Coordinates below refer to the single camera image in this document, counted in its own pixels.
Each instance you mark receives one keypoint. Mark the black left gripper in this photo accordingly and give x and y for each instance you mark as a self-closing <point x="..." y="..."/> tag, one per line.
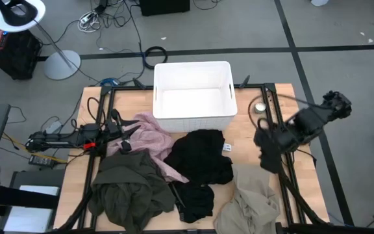
<point x="115" y="131"/>

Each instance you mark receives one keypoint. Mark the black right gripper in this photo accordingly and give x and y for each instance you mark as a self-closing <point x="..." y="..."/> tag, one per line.
<point x="269" y="140"/>

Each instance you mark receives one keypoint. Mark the pink garment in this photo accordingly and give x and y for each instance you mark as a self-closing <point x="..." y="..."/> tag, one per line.
<point x="151" y="139"/>

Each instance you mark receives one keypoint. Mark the beige garment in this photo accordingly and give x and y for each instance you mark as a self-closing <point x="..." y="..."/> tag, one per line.
<point x="252" y="201"/>

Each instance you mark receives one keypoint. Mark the large black garment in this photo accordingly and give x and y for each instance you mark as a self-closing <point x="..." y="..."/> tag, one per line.
<point x="200" y="156"/>

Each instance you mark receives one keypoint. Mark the small black garment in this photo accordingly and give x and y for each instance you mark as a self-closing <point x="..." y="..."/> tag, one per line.
<point x="195" y="201"/>

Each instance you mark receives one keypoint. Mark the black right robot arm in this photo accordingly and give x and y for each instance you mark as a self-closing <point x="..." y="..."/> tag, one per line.
<point x="310" y="123"/>

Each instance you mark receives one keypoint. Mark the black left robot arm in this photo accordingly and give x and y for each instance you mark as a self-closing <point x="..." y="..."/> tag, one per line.
<point x="60" y="139"/>

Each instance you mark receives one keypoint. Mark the small round metal tin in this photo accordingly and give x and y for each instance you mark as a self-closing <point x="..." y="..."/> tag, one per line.
<point x="260" y="108"/>

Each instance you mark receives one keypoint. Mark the olive green garment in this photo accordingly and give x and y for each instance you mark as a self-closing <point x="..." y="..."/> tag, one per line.
<point x="128" y="191"/>

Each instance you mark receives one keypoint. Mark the white plastic laundry basket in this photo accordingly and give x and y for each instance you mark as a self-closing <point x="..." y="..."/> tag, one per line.
<point x="193" y="107"/>

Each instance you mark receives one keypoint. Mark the grey power adapter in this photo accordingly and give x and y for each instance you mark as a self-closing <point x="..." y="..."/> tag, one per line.
<point x="54" y="127"/>

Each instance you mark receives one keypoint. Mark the black power brick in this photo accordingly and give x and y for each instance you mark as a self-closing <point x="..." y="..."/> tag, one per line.
<point x="42" y="161"/>

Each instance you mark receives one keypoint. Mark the black box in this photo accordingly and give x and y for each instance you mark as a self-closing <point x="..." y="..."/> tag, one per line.
<point x="164" y="6"/>

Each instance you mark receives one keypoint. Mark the black beam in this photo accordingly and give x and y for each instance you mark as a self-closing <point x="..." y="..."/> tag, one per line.
<point x="18" y="196"/>

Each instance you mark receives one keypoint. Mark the grey cart with white panel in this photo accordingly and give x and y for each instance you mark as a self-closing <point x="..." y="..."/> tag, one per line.
<point x="31" y="214"/>

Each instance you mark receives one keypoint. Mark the black crate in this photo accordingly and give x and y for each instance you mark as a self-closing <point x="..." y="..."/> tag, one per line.
<point x="15" y="58"/>

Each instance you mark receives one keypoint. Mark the white round object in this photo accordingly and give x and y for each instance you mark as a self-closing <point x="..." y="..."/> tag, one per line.
<point x="319" y="2"/>

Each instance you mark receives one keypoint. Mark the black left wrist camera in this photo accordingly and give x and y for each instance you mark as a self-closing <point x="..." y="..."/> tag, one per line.
<point x="126" y="145"/>

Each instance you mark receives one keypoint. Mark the black aluminium table frame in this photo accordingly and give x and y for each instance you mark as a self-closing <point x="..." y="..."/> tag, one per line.
<point x="125" y="87"/>

